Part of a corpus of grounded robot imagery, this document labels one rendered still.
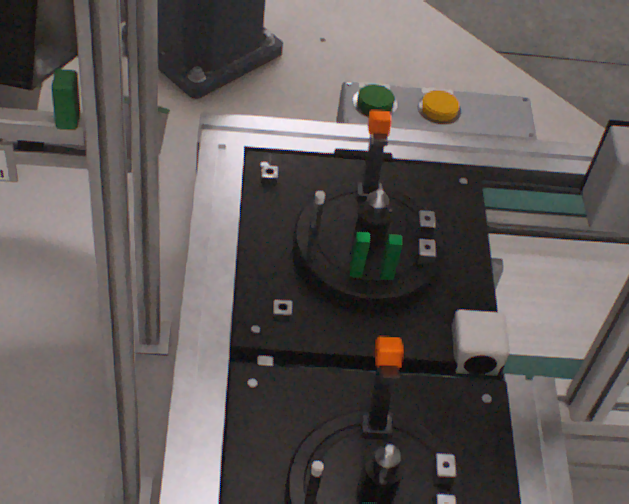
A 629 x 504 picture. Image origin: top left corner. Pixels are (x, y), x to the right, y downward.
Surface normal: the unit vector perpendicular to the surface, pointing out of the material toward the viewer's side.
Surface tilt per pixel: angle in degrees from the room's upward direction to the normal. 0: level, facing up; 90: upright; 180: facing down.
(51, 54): 90
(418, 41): 0
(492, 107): 0
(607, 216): 90
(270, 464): 0
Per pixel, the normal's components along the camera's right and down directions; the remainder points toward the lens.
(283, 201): 0.10, -0.63
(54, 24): 0.98, 0.21
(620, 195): -0.01, 0.77
